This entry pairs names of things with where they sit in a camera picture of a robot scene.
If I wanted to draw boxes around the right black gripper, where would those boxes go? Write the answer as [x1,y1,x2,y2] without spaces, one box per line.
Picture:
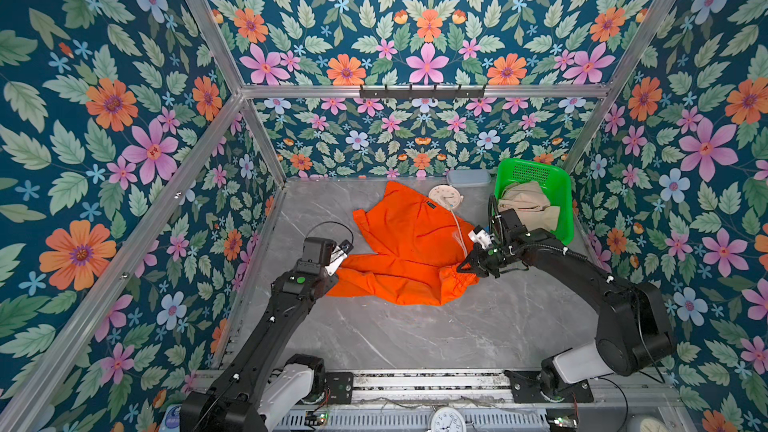
[454,241,512,276]

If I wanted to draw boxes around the orange shorts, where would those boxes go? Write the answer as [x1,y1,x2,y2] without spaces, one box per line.
[329,181,479,306]

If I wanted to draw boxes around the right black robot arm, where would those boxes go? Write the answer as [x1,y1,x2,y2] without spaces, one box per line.
[458,210,676,401]

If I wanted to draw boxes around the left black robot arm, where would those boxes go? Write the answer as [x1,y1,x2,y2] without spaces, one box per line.
[179,237,353,431]

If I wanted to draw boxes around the beige shorts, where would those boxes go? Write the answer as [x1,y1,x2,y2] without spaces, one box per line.
[498,181,560,232]

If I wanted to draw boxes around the green plastic basket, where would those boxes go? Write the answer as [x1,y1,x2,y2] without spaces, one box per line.
[494,158,574,245]

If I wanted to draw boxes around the pink round alarm clock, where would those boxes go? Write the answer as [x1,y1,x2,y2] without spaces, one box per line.
[428,184,464,213]

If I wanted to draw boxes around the grey rectangular box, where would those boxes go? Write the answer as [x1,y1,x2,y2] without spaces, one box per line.
[446,169,491,188]

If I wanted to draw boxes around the white clock at bottom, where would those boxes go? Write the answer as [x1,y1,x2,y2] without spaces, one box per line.
[429,406,467,432]

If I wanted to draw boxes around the round beige object bottom right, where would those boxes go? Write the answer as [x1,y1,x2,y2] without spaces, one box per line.
[626,415,670,432]

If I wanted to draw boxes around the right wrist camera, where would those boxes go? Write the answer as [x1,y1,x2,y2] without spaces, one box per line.
[468,226,493,250]

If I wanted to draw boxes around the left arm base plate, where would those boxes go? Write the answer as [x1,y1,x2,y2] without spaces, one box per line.
[300,371,355,407]

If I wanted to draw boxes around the aluminium mounting rail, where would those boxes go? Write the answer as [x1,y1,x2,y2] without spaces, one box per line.
[185,368,682,407]

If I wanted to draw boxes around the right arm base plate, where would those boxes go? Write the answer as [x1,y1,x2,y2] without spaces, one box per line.
[503,369,594,404]

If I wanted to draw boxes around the black wall hook rail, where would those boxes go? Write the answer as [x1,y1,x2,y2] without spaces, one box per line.
[358,84,486,101]

